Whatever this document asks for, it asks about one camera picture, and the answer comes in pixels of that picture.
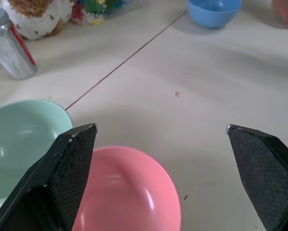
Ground white and brown plush toy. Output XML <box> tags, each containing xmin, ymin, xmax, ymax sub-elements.
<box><xmin>0</xmin><ymin>0</ymin><xmax>75</xmax><ymax>40</ymax></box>

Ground green plastic bowl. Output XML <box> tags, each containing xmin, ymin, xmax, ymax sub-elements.
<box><xmin>0</xmin><ymin>99</ymin><xmax>75</xmax><ymax>202</ymax></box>

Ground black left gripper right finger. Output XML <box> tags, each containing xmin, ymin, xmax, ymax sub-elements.
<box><xmin>225</xmin><ymin>124</ymin><xmax>288</xmax><ymax>231</ymax></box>

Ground person's bare hand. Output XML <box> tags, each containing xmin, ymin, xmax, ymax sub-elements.
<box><xmin>271</xmin><ymin>0</ymin><xmax>288</xmax><ymax>30</ymax></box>

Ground silver can with grey lid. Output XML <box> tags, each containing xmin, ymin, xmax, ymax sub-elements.
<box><xmin>0</xmin><ymin>7</ymin><xmax>38</xmax><ymax>80</ymax></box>

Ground pink plastic bowl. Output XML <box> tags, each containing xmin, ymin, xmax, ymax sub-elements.
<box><xmin>71</xmin><ymin>145</ymin><xmax>184</xmax><ymax>231</ymax></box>

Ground blue plastic bowl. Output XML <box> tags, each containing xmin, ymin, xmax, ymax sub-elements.
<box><xmin>187</xmin><ymin>0</ymin><xmax>243</xmax><ymax>30</ymax></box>

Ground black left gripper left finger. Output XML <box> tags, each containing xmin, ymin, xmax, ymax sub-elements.
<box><xmin>0</xmin><ymin>123</ymin><xmax>98</xmax><ymax>231</ymax></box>

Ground clear bag of colourful toys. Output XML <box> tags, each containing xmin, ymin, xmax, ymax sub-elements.
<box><xmin>69</xmin><ymin>0</ymin><xmax>144</xmax><ymax>26</ymax></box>

